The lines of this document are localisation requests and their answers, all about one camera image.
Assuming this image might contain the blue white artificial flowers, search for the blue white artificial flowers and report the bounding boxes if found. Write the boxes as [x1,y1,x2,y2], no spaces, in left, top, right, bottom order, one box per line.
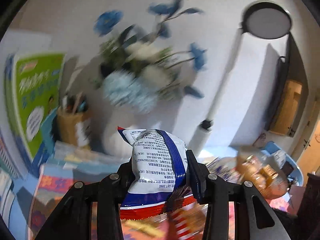
[90,0,206,114]

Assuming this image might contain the upright book row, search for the upright book row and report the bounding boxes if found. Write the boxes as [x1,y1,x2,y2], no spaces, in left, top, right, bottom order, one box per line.
[0,134,22,179]

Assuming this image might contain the white ribbed vase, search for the white ribbed vase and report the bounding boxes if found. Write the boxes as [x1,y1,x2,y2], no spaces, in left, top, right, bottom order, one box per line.
[101,124,132,159]

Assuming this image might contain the blue white snack bag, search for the blue white snack bag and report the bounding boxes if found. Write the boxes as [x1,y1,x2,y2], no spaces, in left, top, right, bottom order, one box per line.
[118,127,195,220]

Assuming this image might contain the floral woven table mat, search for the floral woven table mat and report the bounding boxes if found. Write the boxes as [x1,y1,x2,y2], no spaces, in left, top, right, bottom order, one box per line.
[27,163,241,240]

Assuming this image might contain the stacked flat books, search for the stacked flat books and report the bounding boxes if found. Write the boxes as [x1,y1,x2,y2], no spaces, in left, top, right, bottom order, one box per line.
[0,169,15,227]

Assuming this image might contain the white desk lamp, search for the white desk lamp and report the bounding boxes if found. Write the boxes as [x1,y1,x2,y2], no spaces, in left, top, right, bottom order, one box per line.
[188,0,292,156]

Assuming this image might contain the green cover grammar book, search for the green cover grammar book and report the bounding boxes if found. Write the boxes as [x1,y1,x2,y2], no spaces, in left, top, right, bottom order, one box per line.
[4,51,66,162]

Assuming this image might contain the wooden pen holder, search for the wooden pen holder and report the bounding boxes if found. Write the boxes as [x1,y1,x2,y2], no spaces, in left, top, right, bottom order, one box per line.
[57,107,91,150]

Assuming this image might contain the amber ribbed glass bowl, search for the amber ribbed glass bowl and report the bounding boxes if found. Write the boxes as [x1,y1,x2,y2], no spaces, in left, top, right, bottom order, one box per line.
[235,153,288,200]

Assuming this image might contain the red striped biscuit bag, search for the red striped biscuit bag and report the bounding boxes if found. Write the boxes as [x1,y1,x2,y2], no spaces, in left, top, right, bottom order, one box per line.
[165,203,207,239]

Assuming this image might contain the small blue booklet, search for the small blue booklet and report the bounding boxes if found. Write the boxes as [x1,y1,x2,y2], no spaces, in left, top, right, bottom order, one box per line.
[40,107,60,164]

